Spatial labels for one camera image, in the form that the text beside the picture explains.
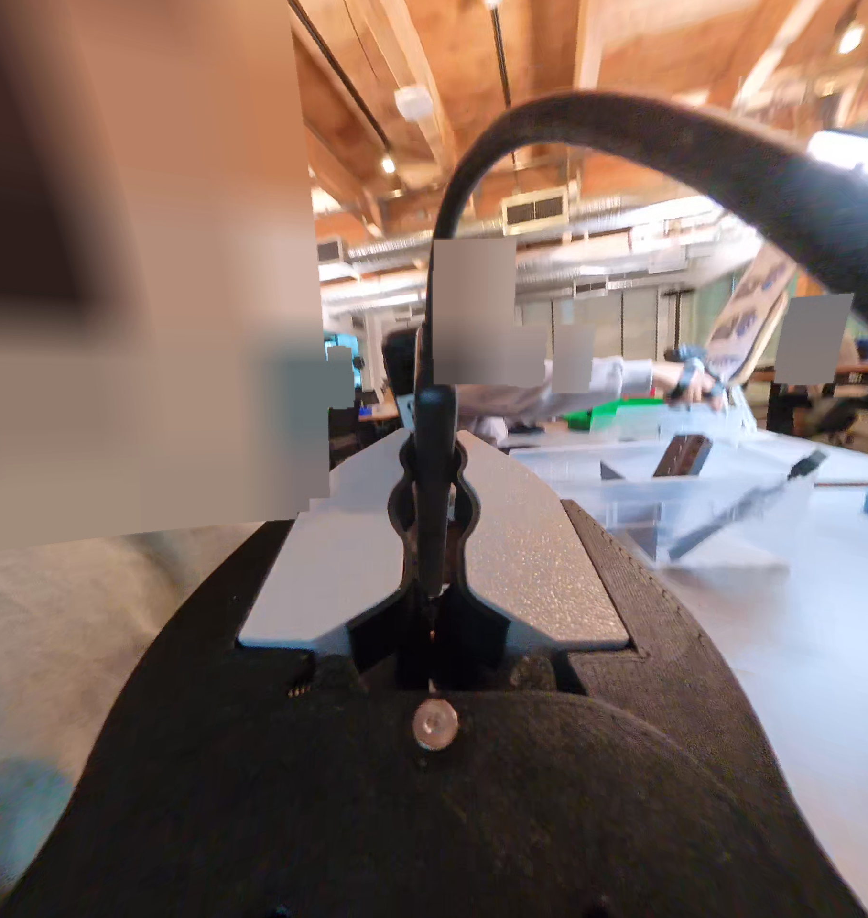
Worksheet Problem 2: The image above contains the another person's forearm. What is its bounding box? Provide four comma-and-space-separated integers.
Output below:
456, 355, 653, 438

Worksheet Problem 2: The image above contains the ceiling air vent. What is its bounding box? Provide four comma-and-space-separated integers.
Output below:
502, 188, 567, 234

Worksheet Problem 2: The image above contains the coiled black usb cable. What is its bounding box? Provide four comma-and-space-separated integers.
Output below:
665, 449, 831, 562

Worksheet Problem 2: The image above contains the instruction poster board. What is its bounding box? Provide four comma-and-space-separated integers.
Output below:
706, 244, 797, 388

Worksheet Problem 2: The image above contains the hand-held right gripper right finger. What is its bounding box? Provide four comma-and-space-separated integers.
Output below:
441, 429, 630, 677

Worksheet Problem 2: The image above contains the clear plastic bin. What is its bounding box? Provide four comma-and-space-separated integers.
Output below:
509, 412, 814, 571

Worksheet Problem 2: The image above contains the thick black hub cable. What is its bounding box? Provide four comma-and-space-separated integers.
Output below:
414, 89, 868, 392

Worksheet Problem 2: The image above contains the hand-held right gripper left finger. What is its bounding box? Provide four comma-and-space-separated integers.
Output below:
237, 429, 415, 678

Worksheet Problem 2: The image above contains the long black usb hub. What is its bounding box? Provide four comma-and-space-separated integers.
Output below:
652, 434, 713, 478

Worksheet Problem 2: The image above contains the green plastic bin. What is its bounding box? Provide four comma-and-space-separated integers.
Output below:
562, 398, 668, 433

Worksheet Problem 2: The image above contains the black office chair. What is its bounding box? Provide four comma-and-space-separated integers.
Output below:
380, 328, 424, 435

